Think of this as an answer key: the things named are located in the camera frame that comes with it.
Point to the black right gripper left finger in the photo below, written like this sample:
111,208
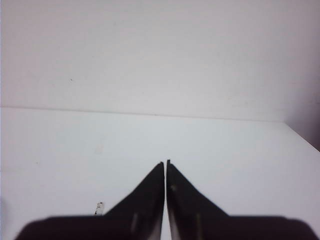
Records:
137,217

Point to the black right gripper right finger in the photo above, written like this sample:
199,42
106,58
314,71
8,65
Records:
192,216

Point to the clear tape strip on table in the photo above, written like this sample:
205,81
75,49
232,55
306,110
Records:
99,211

